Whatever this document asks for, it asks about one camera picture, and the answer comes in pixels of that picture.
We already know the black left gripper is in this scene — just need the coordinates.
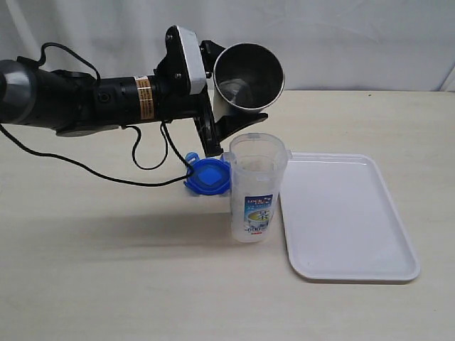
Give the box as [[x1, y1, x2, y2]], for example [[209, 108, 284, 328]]
[[154, 26, 269, 156]]

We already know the stainless steel cup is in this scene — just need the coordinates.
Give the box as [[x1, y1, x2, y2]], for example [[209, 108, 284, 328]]
[[213, 43, 285, 122]]

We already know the blue plastic lid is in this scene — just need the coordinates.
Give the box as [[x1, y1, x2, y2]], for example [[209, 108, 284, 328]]
[[183, 152, 230, 196]]

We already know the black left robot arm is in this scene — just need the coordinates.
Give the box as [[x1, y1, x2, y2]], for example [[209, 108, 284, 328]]
[[1, 26, 267, 157]]

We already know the clear plastic jar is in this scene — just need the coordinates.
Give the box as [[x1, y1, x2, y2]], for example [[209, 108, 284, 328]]
[[228, 133, 289, 243]]

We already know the white curtain backdrop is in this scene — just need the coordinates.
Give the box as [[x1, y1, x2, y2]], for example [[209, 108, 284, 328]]
[[1, 1, 454, 92]]

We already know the white plastic tray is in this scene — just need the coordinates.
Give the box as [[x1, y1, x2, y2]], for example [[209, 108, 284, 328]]
[[280, 151, 420, 283]]

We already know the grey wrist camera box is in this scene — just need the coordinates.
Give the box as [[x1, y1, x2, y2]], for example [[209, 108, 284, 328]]
[[176, 26, 207, 95]]

